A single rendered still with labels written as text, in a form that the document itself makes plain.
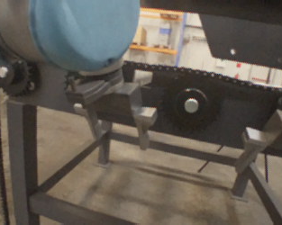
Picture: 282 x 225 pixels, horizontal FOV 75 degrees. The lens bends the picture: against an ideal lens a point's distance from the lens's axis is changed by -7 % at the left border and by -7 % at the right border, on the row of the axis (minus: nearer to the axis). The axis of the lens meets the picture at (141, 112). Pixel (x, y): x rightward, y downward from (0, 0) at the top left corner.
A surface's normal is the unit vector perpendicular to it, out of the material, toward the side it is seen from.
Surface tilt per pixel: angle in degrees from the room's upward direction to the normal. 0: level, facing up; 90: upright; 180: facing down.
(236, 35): 90
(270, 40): 90
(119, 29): 95
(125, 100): 113
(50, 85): 90
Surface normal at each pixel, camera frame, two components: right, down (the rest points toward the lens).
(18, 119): -0.22, 0.22
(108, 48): 0.76, 0.35
